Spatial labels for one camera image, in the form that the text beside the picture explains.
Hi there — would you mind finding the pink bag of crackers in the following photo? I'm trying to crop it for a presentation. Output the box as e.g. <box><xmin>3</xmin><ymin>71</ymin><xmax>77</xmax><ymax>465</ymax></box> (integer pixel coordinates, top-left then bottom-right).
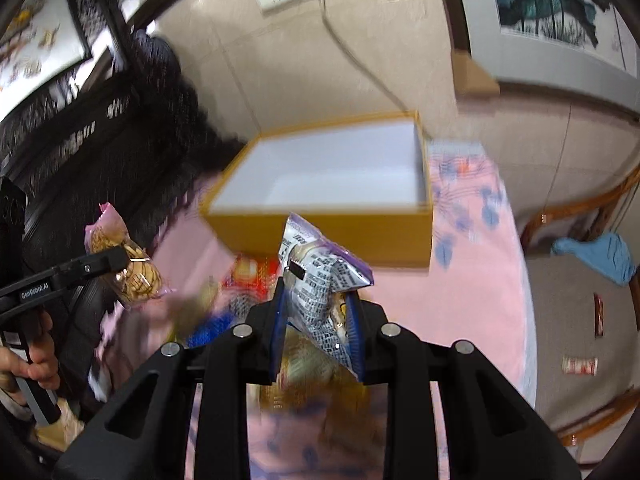
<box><xmin>85</xmin><ymin>203</ymin><xmax>171</xmax><ymax>308</ymax></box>

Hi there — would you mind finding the purple snack packet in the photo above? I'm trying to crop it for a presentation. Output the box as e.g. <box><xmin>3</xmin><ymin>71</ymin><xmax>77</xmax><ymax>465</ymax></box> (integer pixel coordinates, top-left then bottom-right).
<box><xmin>278</xmin><ymin>214</ymin><xmax>374</xmax><ymax>378</ymax></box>

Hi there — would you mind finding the person's left hand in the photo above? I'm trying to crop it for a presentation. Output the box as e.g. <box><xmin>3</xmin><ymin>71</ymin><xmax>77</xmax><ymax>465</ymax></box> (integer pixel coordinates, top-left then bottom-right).
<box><xmin>0</xmin><ymin>311</ymin><xmax>61</xmax><ymax>390</ymax></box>

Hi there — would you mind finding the blue snack packet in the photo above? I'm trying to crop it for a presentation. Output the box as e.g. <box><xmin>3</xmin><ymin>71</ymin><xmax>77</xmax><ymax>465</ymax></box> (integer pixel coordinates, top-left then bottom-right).
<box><xmin>186</xmin><ymin>311</ymin><xmax>236</xmax><ymax>348</ymax></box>

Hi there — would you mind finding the white red wrapper on floor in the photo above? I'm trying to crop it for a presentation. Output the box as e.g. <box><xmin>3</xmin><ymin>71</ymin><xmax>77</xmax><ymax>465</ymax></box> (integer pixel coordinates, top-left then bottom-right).
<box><xmin>561</xmin><ymin>356</ymin><xmax>599</xmax><ymax>376</ymax></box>

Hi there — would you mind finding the black carved wooden sofa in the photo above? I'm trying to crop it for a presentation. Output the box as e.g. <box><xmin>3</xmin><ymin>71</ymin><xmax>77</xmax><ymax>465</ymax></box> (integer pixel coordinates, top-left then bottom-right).
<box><xmin>1</xmin><ymin>0</ymin><xmax>245</xmax><ymax>273</ymax></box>

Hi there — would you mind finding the pink patterned tablecloth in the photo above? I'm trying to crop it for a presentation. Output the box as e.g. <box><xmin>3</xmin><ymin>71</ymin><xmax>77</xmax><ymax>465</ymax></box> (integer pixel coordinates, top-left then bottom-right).
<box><xmin>89</xmin><ymin>141</ymin><xmax>537</xmax><ymax>479</ymax></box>

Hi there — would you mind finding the red cookie packet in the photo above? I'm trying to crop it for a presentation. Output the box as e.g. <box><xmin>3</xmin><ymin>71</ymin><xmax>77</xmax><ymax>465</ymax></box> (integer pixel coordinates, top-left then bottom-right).
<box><xmin>221</xmin><ymin>256</ymin><xmax>280</xmax><ymax>302</ymax></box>

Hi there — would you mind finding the blue cloth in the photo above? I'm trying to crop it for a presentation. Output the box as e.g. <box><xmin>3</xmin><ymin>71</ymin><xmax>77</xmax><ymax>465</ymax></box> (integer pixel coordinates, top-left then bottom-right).
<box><xmin>551</xmin><ymin>232</ymin><xmax>637</xmax><ymax>286</ymax></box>

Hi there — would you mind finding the framed picture on left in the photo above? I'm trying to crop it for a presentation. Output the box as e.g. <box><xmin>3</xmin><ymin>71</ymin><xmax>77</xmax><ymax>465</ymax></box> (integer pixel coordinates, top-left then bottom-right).
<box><xmin>1</xmin><ymin>0</ymin><xmax>91</xmax><ymax>117</ymax></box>

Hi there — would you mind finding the wooden chair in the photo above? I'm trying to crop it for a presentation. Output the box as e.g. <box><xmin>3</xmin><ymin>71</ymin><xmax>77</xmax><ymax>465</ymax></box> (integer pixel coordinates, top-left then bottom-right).
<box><xmin>521</xmin><ymin>170</ymin><xmax>639</xmax><ymax>452</ymax></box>

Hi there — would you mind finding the yellow cardboard box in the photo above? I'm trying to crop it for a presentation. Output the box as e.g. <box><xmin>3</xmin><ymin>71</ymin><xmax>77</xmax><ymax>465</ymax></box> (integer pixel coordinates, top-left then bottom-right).
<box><xmin>200</xmin><ymin>112</ymin><xmax>434</xmax><ymax>269</ymax></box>

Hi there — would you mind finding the small cardboard box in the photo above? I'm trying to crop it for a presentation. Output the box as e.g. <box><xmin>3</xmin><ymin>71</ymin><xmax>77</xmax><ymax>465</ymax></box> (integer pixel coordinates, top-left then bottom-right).
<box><xmin>450</xmin><ymin>49</ymin><xmax>500</xmax><ymax>98</ymax></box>

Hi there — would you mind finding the framed ink painting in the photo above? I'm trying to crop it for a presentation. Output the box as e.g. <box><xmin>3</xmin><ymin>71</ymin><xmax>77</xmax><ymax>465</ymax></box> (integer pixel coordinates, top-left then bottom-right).
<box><xmin>442</xmin><ymin>0</ymin><xmax>639</xmax><ymax>120</ymax></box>

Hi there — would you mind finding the grey power cable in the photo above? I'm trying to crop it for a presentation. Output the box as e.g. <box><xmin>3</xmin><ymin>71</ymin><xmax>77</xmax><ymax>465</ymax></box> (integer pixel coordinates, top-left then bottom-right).
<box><xmin>307</xmin><ymin>0</ymin><xmax>436</xmax><ymax>143</ymax></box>

